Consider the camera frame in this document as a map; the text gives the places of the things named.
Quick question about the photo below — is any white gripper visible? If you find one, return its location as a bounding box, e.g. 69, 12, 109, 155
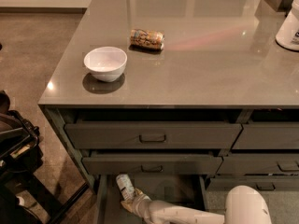
121, 188, 154, 220

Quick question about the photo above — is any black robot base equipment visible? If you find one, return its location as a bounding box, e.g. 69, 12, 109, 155
0, 91, 88, 224

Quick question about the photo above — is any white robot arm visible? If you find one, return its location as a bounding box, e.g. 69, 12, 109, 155
121, 186, 272, 224

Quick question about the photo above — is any middle left grey drawer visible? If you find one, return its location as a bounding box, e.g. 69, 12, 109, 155
82, 150, 222, 175

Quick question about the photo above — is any grey drawer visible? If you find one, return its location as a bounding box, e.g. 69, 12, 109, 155
233, 109, 299, 150
218, 153, 299, 175
64, 109, 242, 149
82, 150, 222, 175
207, 175, 299, 191

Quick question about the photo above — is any open bottom left drawer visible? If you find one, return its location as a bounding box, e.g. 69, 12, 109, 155
93, 175, 207, 224

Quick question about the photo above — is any top left grey drawer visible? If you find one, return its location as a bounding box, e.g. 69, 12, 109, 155
64, 109, 242, 149

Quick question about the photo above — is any middle right grey drawer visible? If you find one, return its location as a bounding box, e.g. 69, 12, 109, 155
218, 153, 299, 175

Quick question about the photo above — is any grey counter cabinet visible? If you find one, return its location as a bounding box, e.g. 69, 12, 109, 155
39, 0, 299, 224

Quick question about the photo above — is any bottom right grey drawer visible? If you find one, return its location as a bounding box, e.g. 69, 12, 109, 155
207, 175, 299, 191

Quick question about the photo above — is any top right grey drawer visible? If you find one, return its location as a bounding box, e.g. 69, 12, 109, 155
233, 109, 299, 150

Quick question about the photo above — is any white ceramic bowl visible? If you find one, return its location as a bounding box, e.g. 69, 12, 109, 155
83, 47, 127, 82

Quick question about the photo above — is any patterned snack can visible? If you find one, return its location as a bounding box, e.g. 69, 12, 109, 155
130, 29, 164, 50

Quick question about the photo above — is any white wipes canister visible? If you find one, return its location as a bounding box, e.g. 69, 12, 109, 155
276, 0, 299, 51

